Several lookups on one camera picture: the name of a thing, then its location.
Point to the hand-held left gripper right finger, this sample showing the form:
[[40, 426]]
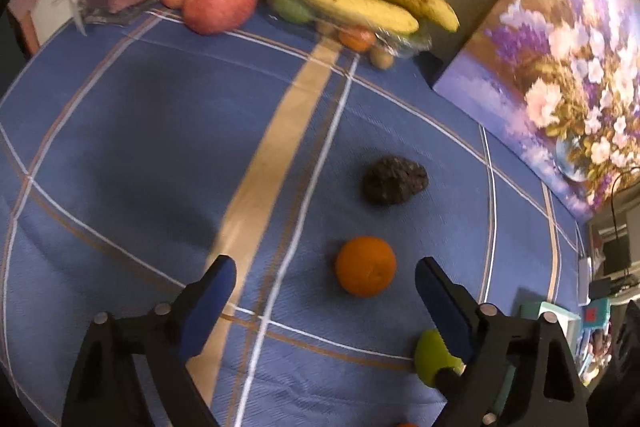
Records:
[[445, 307]]

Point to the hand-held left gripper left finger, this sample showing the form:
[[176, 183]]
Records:
[[207, 307]]

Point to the green guava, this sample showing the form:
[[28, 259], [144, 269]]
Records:
[[432, 354]]

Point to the white power strip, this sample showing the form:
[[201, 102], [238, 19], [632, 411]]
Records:
[[584, 277]]

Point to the black charger plug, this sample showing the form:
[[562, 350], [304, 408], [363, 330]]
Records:
[[600, 289]]

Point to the blue plaid tablecloth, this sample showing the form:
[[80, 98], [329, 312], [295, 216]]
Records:
[[125, 157]]

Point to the flower painting canvas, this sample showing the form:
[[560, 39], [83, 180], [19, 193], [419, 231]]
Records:
[[550, 82]]

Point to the brown kiwi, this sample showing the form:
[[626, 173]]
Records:
[[382, 57], [326, 27]]

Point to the clear plastic produce container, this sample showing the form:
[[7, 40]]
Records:
[[400, 44]]

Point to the small orange tangerine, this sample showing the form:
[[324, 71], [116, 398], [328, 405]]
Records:
[[356, 39]]

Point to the large red apple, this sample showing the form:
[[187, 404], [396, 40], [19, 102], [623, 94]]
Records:
[[220, 2]]

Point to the green pear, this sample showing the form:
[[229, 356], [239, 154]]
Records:
[[292, 7]]

